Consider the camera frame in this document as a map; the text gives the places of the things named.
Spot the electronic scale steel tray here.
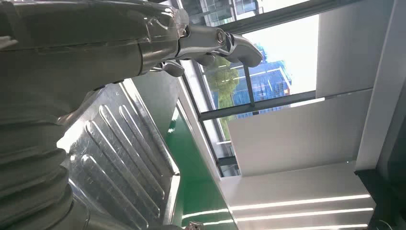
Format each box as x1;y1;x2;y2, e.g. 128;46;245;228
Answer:
57;79;181;230

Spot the green conveyor belt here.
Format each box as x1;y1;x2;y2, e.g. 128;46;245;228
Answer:
165;108;238;230

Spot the dark window frame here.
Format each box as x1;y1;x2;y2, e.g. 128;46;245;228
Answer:
176;0;361;178

